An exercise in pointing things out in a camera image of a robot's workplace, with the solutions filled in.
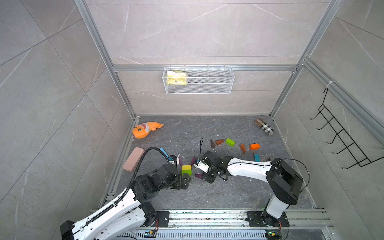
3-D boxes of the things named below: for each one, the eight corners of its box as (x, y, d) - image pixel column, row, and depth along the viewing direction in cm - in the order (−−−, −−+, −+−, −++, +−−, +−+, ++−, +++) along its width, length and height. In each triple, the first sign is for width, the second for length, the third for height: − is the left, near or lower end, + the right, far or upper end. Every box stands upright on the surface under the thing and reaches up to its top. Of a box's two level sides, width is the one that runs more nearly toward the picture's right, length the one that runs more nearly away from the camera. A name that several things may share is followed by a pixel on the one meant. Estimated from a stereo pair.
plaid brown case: (269, 137, 109) (271, 133, 106) (252, 123, 118) (254, 120, 115) (274, 133, 112) (276, 130, 109) (257, 120, 120) (259, 117, 117)
